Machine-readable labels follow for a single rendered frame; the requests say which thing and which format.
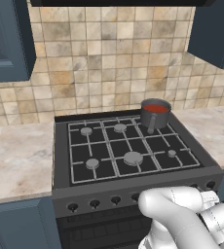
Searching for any black range hood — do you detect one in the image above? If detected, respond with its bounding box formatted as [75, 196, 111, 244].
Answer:
[29, 0, 216, 8]

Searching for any black oven door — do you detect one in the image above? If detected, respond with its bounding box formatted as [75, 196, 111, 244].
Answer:
[56, 204, 154, 249]

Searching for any red marinara sauce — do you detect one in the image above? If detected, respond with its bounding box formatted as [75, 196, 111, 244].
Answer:
[143, 103, 169, 114]

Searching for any grey saucepan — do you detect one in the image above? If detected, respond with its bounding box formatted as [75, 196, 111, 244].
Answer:
[140, 98, 172, 135]

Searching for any blue wall cupboard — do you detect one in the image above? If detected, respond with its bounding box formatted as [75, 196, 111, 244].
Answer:
[187, 0, 224, 70]
[0, 0, 37, 84]

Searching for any black gas stove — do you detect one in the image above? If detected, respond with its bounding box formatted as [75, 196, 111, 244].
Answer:
[51, 109, 224, 249]

